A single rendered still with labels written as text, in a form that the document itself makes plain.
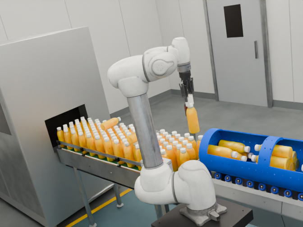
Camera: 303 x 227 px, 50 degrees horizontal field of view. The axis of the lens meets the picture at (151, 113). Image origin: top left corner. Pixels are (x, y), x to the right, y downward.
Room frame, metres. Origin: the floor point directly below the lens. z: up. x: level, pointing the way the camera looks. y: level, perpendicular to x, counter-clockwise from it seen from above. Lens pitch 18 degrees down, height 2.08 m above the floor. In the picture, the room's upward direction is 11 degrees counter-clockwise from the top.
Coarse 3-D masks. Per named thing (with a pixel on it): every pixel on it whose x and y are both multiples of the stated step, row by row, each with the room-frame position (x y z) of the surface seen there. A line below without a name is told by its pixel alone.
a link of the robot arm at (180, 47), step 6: (174, 42) 1.98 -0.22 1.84; (180, 42) 1.96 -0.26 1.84; (186, 42) 1.98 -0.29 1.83; (168, 48) 2.00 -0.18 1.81; (174, 48) 1.97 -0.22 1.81; (180, 48) 1.96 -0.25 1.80; (186, 48) 1.97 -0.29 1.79; (180, 54) 1.96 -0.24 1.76; (186, 54) 1.96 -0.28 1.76; (180, 60) 1.97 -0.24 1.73; (186, 60) 1.97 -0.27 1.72
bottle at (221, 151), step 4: (208, 148) 1.90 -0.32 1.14; (212, 148) 1.88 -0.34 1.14; (216, 148) 1.87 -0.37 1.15; (220, 148) 1.85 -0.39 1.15; (224, 148) 1.84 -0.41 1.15; (228, 148) 1.83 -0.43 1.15; (208, 152) 1.89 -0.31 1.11; (212, 152) 1.87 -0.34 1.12; (216, 152) 1.85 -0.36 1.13; (220, 152) 1.83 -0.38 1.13; (224, 152) 1.81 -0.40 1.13; (228, 152) 1.80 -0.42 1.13; (232, 152) 1.80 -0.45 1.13; (224, 156) 1.81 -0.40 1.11; (228, 156) 1.80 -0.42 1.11
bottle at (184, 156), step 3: (180, 153) 2.04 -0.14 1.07; (183, 153) 2.03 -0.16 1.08; (186, 153) 2.03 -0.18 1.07; (180, 156) 2.03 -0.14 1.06; (183, 156) 2.01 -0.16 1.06; (186, 156) 2.01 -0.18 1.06; (180, 159) 2.02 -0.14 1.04; (183, 159) 2.01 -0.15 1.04; (186, 159) 2.01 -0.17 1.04; (189, 159) 2.02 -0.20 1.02; (180, 162) 2.03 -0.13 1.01; (183, 162) 2.01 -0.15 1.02
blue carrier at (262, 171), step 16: (208, 144) 1.87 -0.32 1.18; (256, 144) 1.89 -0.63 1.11; (272, 144) 1.62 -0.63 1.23; (288, 144) 1.73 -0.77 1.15; (208, 160) 1.83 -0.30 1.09; (224, 160) 1.75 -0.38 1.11; (240, 160) 1.68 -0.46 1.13; (240, 176) 1.70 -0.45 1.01; (256, 176) 1.61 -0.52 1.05; (272, 176) 1.53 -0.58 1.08; (288, 176) 1.47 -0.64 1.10
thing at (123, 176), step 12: (60, 156) 3.04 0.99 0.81; (72, 156) 2.87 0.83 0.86; (84, 156) 2.73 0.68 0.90; (84, 168) 2.76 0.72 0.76; (96, 168) 2.61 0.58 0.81; (108, 168) 2.48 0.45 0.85; (120, 168) 2.36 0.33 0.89; (108, 180) 2.55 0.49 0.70; (120, 180) 2.39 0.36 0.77; (132, 180) 2.28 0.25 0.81; (84, 192) 2.91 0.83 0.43; (84, 204) 2.91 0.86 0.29; (120, 204) 3.20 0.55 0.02; (156, 216) 2.15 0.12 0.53
